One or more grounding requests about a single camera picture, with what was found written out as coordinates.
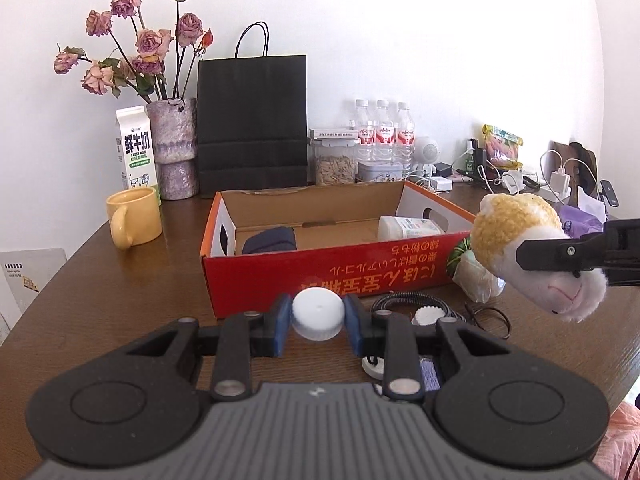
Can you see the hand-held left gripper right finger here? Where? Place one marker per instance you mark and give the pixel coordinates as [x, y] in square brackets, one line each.
[353, 330]

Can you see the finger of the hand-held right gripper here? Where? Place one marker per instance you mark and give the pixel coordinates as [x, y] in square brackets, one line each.
[555, 255]

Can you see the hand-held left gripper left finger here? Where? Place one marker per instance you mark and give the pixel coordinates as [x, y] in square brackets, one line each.
[282, 325]

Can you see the white bottle cap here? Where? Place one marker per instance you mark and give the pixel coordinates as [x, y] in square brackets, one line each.
[317, 315]

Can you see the yellow white sheep plush toy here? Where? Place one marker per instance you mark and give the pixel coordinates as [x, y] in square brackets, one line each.
[510, 225]

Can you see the red cardboard box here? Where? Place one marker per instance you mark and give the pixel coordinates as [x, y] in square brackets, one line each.
[325, 275]

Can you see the dark blue pouch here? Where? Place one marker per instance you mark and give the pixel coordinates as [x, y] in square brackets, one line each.
[270, 241]

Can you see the purple knit cloth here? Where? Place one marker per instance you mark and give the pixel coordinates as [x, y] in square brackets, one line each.
[430, 375]

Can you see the white plastic bottle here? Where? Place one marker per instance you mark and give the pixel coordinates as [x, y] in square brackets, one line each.
[412, 227]

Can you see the purple plastic bag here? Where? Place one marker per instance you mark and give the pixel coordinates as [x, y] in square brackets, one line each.
[580, 220]

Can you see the white ribbed disc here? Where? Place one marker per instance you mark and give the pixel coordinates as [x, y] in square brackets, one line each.
[427, 316]
[372, 369]

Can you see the black phone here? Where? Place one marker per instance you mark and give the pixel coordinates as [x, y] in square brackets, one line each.
[610, 192]

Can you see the white face mask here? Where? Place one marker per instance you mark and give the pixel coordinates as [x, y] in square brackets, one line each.
[514, 182]

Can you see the black stand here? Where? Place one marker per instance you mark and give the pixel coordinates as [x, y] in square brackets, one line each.
[480, 162]

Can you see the yellow snack packet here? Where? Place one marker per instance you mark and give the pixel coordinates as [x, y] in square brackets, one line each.
[502, 147]

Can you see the small green bottle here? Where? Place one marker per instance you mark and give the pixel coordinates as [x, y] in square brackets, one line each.
[469, 157]

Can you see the black power adapter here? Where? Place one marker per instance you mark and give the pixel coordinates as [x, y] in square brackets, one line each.
[443, 169]

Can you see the decorated tin box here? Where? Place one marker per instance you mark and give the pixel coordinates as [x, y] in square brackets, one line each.
[380, 172]

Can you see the clear seed container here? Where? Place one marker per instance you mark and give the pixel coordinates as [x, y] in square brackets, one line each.
[336, 167]

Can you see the white round speaker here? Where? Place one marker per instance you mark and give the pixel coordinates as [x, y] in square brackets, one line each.
[426, 150]

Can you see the yellow mug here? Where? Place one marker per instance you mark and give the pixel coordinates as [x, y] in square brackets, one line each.
[137, 217]

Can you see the pink cloth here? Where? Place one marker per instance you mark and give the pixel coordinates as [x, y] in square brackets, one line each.
[622, 440]

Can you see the clear water bottle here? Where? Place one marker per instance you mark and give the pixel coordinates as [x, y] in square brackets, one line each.
[405, 135]
[365, 132]
[384, 132]

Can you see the flat white box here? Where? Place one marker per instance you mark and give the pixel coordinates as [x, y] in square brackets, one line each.
[334, 135]

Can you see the black paper bag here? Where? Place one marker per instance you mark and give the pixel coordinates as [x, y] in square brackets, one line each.
[252, 125]

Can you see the purple ceramic vase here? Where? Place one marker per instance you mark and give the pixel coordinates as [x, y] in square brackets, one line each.
[172, 150]

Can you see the white green milk carton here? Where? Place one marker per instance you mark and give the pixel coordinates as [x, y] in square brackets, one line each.
[137, 155]

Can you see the white paper card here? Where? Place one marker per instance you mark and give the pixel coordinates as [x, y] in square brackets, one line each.
[30, 285]

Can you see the dried rose bouquet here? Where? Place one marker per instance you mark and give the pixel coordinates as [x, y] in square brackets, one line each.
[140, 45]

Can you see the white wall plug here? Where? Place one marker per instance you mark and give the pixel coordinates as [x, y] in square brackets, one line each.
[560, 185]

